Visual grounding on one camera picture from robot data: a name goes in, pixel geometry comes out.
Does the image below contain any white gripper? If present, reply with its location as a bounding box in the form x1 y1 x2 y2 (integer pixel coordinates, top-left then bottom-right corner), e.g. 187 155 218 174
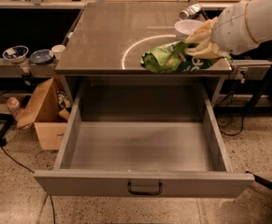
185 1 259 60

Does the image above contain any green rice chip bag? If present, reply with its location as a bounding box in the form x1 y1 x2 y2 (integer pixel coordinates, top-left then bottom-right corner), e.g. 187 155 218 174
140 41 228 74

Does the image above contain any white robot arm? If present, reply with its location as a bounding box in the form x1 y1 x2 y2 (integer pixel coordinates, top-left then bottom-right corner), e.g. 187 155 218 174
185 0 272 59

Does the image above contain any grey open top drawer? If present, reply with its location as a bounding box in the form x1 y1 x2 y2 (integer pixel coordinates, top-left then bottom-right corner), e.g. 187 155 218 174
34 81 255 200

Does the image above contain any white bowl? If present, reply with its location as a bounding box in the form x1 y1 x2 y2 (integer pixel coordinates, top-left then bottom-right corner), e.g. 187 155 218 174
174 20 203 40

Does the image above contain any crushed silver can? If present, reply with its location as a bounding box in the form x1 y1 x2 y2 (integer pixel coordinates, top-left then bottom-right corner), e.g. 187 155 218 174
179 3 202 21

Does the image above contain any grey metal cabinet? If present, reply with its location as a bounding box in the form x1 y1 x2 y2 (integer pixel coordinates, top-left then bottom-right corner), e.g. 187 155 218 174
56 3 231 123

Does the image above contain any white paper cup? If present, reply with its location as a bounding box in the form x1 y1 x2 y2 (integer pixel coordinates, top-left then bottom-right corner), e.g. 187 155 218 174
51 45 65 60

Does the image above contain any black stand leg right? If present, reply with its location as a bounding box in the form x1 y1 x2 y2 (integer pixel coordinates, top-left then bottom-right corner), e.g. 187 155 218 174
245 160 272 198

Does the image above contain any black stand leg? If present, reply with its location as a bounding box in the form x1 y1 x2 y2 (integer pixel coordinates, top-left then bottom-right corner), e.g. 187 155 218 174
0 110 16 147
245 160 272 198

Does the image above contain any blue grey small bowl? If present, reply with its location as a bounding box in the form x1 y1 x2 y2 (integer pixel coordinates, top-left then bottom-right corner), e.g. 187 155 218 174
29 49 54 64

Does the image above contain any open cardboard box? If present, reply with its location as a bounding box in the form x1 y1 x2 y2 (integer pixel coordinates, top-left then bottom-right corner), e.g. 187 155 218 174
17 77 67 150

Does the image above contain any brown jar with lid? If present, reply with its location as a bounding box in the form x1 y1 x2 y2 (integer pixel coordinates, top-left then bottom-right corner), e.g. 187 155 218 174
7 97 24 121

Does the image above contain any black stand leg left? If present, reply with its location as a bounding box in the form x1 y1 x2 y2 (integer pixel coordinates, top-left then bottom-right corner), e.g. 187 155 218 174
0 110 16 147

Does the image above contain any black cables right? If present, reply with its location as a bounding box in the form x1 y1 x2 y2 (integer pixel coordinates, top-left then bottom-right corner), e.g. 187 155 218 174
218 75 249 137

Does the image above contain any black drawer handle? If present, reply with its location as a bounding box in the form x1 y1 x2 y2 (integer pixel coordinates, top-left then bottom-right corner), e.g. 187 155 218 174
127 182 163 196

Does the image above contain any black floor cable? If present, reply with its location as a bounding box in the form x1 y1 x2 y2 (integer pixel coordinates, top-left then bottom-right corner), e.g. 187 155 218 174
0 143 57 224

